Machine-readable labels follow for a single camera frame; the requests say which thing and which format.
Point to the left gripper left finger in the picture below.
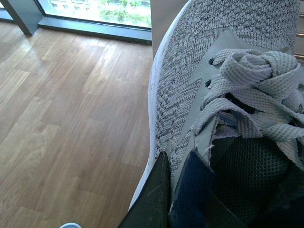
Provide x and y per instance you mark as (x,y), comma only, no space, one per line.
(151,208)

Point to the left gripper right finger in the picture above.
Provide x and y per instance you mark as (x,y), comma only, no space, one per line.
(217,215)

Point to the grey knit sneaker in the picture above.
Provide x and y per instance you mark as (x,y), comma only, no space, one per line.
(226,103)

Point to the light blue slide sandal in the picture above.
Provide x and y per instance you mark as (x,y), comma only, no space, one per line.
(70,225)

